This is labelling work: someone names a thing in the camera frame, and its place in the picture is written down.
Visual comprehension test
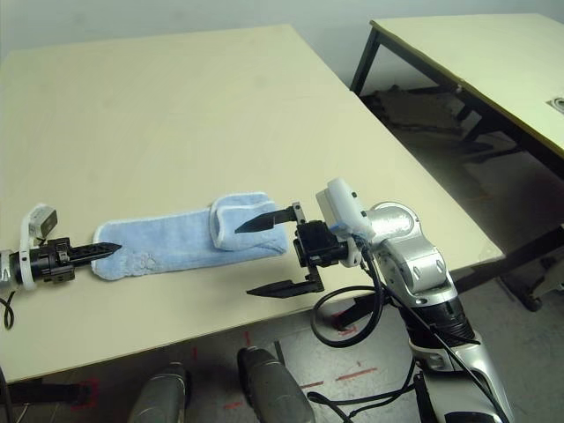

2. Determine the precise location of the black table foot bar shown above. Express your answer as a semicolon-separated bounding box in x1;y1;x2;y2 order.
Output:
7;379;99;405
337;295;381;330

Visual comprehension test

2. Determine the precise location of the black loose cable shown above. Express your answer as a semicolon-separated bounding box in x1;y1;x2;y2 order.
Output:
308;360;424;423

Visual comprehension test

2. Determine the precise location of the black camera cable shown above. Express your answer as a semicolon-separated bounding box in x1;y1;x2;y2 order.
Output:
308;246;516;423
0;288;17;331

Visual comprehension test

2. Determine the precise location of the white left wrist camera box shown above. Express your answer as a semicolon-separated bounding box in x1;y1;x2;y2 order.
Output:
19;202;59;292

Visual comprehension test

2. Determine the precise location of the black left camera cable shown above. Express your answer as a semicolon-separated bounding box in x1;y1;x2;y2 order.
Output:
0;288;17;331

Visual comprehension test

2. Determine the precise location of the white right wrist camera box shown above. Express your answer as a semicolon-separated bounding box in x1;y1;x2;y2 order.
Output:
315;176;375;269

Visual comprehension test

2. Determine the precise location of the light blue embroidered towel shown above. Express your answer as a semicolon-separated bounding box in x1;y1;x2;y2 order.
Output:
90;191;287;282

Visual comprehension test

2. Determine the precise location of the grey wheeled chair base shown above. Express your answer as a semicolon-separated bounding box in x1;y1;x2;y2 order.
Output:
522;255;564;313

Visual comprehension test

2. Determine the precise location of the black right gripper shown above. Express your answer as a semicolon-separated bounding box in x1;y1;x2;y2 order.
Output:
234;201;353;300

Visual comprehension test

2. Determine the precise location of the black right camera cable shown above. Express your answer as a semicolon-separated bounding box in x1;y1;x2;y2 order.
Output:
308;246;516;423

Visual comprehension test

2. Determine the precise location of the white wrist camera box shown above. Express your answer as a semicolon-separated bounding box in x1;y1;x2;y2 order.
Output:
19;202;59;292
315;176;375;269

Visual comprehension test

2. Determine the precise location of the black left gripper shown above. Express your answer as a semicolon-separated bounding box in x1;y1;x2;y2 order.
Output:
19;236;123;286

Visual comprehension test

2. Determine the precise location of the beige table with black frame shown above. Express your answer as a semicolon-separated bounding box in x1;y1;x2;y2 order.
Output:
350;12;564;312

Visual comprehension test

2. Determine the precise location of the grey robot right foot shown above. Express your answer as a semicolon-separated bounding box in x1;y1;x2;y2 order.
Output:
237;346;315;423

